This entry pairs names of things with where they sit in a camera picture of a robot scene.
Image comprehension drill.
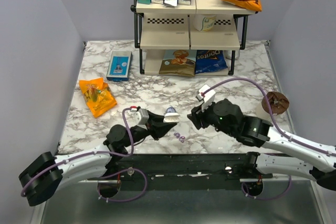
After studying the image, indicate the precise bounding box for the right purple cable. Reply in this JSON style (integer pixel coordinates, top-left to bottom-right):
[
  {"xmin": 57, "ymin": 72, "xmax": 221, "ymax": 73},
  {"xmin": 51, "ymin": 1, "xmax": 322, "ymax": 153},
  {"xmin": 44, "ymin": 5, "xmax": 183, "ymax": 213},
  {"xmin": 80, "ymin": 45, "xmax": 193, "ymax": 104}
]
[{"xmin": 201, "ymin": 77, "xmax": 336, "ymax": 201}]

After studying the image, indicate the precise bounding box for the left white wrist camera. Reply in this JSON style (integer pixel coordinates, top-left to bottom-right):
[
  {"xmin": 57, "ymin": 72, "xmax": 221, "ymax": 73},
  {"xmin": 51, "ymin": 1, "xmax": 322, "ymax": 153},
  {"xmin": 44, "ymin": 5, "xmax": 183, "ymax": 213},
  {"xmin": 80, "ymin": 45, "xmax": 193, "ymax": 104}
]
[{"xmin": 130, "ymin": 106, "xmax": 149, "ymax": 125}]

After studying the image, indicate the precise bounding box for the beige black shelf rack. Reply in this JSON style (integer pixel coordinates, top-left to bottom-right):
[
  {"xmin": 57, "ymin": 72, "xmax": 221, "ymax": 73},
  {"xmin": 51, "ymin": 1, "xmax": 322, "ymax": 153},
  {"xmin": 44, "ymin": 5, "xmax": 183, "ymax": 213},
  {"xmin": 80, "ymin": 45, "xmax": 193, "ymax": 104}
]
[{"xmin": 130, "ymin": 0, "xmax": 254, "ymax": 75}]

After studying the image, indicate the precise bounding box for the lavender earbud charging case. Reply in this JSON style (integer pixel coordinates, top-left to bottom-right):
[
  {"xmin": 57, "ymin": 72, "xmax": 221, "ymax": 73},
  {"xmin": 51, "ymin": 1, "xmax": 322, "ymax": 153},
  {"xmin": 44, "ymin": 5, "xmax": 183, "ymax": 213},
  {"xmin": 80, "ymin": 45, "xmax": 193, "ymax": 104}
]
[{"xmin": 166, "ymin": 106, "xmax": 176, "ymax": 114}]

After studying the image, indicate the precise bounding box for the orange candy bag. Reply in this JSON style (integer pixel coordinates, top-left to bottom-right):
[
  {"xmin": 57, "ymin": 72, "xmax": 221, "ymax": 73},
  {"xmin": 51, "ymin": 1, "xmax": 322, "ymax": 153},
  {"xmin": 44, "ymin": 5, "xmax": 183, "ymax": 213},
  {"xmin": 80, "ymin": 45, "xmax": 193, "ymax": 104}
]
[{"xmin": 79, "ymin": 78, "xmax": 117, "ymax": 118}]

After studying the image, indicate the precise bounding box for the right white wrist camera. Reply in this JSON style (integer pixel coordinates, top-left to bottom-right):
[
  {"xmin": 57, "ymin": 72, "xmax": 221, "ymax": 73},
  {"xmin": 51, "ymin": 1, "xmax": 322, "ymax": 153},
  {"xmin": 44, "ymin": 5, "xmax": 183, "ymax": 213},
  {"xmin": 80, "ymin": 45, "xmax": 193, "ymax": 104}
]
[{"xmin": 196, "ymin": 84, "xmax": 216, "ymax": 112}]

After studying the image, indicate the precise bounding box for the white yogurt cup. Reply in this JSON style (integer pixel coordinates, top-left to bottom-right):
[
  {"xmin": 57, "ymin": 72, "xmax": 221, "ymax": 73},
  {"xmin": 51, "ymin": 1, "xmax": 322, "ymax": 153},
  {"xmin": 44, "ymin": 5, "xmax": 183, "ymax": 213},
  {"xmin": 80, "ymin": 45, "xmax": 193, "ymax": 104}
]
[{"xmin": 193, "ymin": 14, "xmax": 216, "ymax": 32}]

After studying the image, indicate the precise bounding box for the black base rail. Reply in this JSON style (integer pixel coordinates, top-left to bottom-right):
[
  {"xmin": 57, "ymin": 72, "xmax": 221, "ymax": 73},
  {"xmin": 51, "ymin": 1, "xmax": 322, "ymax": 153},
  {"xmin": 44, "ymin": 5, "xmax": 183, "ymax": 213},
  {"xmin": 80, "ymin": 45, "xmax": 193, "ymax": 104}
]
[{"xmin": 78, "ymin": 153, "xmax": 274, "ymax": 192}]

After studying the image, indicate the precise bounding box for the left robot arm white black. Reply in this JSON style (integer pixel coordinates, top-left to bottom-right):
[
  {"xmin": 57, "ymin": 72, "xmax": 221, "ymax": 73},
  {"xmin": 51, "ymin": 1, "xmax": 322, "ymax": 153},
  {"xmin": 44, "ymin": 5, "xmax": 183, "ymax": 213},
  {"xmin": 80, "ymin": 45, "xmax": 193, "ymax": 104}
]
[{"xmin": 18, "ymin": 106, "xmax": 180, "ymax": 206}]

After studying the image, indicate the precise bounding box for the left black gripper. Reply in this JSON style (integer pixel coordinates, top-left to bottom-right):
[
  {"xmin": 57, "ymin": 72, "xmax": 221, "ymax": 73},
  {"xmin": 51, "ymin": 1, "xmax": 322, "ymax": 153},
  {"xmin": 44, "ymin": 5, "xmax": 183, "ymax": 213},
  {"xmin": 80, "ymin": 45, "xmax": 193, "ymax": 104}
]
[{"xmin": 123, "ymin": 110, "xmax": 176, "ymax": 148}]

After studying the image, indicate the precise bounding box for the blue Doritos bag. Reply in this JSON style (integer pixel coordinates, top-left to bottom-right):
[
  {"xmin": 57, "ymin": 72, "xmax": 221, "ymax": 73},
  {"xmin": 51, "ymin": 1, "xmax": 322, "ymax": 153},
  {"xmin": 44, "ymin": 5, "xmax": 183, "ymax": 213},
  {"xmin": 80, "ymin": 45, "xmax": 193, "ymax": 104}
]
[{"xmin": 195, "ymin": 50, "xmax": 228, "ymax": 74}]

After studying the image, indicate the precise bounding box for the gold brown snack bag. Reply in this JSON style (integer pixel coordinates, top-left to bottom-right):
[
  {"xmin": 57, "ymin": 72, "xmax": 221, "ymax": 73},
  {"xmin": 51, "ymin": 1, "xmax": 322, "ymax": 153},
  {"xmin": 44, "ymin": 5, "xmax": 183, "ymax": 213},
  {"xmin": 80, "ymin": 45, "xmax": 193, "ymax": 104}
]
[{"xmin": 159, "ymin": 49, "xmax": 197, "ymax": 77}]

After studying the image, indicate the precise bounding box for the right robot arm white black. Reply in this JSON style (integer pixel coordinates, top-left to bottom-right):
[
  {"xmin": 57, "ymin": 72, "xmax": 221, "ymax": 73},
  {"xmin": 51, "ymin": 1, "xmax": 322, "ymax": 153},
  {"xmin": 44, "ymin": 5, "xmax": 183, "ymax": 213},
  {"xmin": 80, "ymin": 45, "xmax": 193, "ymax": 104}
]
[{"xmin": 187, "ymin": 99, "xmax": 335, "ymax": 190}]

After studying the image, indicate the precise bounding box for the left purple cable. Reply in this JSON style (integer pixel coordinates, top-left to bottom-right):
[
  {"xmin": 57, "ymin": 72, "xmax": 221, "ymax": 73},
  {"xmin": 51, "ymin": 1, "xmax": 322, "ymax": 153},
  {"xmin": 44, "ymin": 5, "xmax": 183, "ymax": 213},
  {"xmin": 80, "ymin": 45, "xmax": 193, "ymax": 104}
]
[{"xmin": 20, "ymin": 106, "xmax": 148, "ymax": 203}]

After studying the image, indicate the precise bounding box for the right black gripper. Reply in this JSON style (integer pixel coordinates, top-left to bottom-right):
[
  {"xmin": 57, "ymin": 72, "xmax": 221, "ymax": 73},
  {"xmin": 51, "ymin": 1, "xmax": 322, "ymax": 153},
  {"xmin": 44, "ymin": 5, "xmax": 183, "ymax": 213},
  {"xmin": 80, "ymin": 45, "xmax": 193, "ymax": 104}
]
[{"xmin": 186, "ymin": 97, "xmax": 235, "ymax": 136}]

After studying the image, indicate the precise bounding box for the purple cable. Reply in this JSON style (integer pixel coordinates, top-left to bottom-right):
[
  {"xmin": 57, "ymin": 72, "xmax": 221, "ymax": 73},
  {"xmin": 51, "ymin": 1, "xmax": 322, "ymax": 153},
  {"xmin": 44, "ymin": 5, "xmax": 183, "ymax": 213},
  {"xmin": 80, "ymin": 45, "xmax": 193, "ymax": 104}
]
[
  {"xmin": 201, "ymin": 77, "xmax": 336, "ymax": 201},
  {"xmin": 20, "ymin": 106, "xmax": 148, "ymax": 203}
]

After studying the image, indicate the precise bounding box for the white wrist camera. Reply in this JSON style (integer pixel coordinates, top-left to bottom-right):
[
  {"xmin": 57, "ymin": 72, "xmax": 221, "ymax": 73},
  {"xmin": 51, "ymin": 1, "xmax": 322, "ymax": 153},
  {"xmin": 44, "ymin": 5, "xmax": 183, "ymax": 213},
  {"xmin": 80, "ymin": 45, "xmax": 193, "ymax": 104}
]
[
  {"xmin": 196, "ymin": 84, "xmax": 216, "ymax": 112},
  {"xmin": 130, "ymin": 106, "xmax": 149, "ymax": 125}
]

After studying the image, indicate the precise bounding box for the blue razor box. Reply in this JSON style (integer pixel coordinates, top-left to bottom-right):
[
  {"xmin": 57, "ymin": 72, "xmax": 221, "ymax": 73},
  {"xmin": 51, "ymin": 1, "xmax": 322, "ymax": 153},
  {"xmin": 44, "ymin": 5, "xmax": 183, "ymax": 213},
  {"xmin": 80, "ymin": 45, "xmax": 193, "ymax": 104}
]
[{"xmin": 106, "ymin": 50, "xmax": 132, "ymax": 82}]

